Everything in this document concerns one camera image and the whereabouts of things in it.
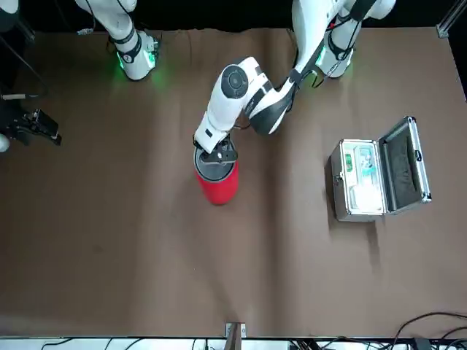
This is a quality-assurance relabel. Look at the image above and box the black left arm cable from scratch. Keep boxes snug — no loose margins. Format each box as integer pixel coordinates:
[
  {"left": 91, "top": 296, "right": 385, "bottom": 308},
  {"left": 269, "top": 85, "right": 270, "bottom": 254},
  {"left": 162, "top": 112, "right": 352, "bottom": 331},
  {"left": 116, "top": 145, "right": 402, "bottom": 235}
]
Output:
[{"left": 233, "top": 0, "right": 366, "bottom": 133}]

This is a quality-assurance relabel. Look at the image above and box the white gauze pad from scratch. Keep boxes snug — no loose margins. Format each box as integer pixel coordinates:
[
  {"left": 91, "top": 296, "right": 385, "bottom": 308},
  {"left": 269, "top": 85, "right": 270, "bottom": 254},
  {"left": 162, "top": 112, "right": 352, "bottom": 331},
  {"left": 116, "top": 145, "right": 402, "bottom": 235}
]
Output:
[{"left": 349, "top": 184, "right": 385, "bottom": 214}]

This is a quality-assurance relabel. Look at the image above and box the aluminium frame profile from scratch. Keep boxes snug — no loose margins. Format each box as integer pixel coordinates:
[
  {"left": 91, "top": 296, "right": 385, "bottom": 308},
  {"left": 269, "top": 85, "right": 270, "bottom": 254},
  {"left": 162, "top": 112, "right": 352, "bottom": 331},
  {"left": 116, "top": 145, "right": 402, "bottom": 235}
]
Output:
[{"left": 436, "top": 0, "right": 467, "bottom": 38}]

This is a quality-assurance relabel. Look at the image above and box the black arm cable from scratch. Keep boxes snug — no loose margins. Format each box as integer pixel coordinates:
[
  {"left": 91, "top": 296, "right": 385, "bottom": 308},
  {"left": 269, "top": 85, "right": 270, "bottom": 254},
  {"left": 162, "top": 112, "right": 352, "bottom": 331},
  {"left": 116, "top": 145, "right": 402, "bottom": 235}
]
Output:
[
  {"left": 233, "top": 0, "right": 366, "bottom": 133},
  {"left": 0, "top": 0, "right": 96, "bottom": 101}
]

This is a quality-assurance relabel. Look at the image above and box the white teal medical packet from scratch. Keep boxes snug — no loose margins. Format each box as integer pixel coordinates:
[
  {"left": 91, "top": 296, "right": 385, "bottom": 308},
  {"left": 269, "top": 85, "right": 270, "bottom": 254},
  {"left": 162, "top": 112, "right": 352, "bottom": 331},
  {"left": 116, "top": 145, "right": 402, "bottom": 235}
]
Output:
[{"left": 358, "top": 146, "right": 377, "bottom": 180}]

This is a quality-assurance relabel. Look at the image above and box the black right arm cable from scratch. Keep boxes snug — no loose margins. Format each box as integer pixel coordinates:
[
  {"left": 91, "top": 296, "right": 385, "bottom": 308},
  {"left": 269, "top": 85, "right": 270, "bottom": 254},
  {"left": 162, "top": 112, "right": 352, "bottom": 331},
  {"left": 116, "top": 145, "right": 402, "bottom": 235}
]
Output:
[{"left": 0, "top": 0, "right": 96, "bottom": 101}]

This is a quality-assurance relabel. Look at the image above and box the aluminium camera mount post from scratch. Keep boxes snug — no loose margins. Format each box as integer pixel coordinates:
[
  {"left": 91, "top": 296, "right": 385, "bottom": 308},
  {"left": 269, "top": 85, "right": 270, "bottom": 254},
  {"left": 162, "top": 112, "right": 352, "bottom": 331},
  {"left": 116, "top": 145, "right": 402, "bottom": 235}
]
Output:
[{"left": 223, "top": 322, "right": 247, "bottom": 350}]

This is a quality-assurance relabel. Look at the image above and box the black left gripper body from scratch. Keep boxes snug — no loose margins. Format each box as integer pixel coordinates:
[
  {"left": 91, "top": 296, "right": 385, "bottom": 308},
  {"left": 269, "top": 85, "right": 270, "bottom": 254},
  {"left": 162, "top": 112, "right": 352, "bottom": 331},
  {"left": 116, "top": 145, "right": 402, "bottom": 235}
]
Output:
[{"left": 210, "top": 136, "right": 241, "bottom": 165}]

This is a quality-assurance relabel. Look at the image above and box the red push-button trash can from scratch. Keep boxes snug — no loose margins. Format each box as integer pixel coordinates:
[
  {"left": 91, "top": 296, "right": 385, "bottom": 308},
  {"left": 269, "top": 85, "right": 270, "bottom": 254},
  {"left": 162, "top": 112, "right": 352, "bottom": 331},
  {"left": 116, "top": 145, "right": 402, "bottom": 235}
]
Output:
[{"left": 193, "top": 145, "right": 242, "bottom": 207}]

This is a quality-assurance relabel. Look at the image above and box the black backdrop curtain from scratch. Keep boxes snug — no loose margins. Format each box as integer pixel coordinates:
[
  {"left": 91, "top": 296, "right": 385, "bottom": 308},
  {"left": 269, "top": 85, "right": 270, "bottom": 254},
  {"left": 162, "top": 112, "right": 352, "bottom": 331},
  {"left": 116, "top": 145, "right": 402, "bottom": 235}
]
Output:
[{"left": 0, "top": 0, "right": 467, "bottom": 36}]

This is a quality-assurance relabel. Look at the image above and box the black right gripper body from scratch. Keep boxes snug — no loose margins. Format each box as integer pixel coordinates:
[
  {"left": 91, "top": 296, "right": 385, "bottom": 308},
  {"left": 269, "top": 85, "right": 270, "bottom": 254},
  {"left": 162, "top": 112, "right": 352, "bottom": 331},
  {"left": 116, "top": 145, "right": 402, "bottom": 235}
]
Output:
[{"left": 0, "top": 112, "right": 37, "bottom": 145}]

